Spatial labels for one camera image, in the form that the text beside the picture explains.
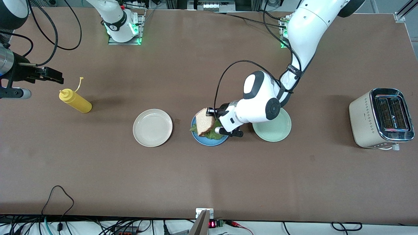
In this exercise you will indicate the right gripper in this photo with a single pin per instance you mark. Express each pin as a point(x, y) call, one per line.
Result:
point(22, 72)

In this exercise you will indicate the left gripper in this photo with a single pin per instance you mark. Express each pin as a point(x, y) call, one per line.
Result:
point(224, 109)

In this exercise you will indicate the toasted bread slice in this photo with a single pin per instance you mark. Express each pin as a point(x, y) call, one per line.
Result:
point(205, 122)

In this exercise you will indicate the green lettuce leaf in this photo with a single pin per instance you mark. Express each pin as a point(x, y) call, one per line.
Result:
point(214, 135)

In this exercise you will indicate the yellow squeeze bottle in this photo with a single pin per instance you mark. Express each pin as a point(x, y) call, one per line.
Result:
point(78, 103)

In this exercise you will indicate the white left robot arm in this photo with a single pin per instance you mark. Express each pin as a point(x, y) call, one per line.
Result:
point(310, 29)

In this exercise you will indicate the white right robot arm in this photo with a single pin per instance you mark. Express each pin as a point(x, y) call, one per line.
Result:
point(114, 16)

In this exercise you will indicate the blue plate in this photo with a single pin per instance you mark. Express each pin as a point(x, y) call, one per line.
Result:
point(202, 140)

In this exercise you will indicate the green plate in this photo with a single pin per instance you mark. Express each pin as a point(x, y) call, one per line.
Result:
point(274, 130)

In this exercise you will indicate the beige plate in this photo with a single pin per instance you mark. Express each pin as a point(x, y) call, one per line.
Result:
point(152, 128)

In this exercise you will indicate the red LED display module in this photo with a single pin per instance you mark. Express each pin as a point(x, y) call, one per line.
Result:
point(212, 224)

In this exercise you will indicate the grey device with white lights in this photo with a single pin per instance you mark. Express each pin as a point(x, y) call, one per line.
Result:
point(210, 6)

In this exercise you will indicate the cream and chrome toaster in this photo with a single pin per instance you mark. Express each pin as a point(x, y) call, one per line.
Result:
point(362, 124)

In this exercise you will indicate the white mount bracket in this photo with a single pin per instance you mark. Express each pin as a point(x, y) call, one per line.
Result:
point(199, 212)

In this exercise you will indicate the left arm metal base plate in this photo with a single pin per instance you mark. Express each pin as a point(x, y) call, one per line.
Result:
point(283, 44)

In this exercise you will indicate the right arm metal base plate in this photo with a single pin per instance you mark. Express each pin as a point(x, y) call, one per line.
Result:
point(141, 29)

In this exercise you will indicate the aluminium corner bracket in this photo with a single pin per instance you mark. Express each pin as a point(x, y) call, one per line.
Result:
point(405, 11)

